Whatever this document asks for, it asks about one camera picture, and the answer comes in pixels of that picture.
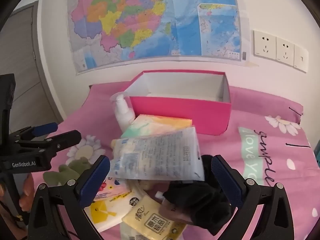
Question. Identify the pink printed bed sheet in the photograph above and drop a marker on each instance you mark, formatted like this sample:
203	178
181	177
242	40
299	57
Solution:
262	155

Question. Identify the black cloth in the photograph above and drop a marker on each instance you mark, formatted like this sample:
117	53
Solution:
200	205

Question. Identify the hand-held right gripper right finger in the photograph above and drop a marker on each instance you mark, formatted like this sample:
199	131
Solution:
226	180

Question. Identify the white pump lotion bottle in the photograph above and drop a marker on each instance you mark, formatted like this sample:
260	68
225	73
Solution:
123	115

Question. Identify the person's left hand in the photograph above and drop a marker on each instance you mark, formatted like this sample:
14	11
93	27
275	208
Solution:
25	195

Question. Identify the translucent printed plastic packet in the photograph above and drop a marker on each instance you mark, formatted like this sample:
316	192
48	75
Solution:
160	155

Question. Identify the pink cardboard box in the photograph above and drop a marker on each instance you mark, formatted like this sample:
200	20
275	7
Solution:
180	115

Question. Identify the green plush toy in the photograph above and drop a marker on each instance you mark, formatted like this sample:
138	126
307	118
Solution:
67	170

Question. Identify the pastel tissue box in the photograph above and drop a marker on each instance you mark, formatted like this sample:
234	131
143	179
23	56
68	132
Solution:
155	123

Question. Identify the white yellow wet wipes pack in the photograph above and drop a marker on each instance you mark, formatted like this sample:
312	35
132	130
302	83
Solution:
107	210

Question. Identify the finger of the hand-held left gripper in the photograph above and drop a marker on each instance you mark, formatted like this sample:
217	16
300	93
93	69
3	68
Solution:
46	128
67	138

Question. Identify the white wall switch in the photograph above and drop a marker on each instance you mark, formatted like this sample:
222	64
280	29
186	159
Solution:
301	58

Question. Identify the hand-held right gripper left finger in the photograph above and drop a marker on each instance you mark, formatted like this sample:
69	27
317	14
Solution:
96	180

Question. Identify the pink floral tissue pack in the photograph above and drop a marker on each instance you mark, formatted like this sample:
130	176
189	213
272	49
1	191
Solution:
112	186

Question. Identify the grey door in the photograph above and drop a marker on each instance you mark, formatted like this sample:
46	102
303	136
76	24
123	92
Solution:
25	67

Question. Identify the white wall socket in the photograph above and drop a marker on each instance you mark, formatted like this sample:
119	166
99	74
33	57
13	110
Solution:
285	51
264	44

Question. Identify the colourful wall map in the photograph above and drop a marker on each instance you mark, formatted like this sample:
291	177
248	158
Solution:
150	17

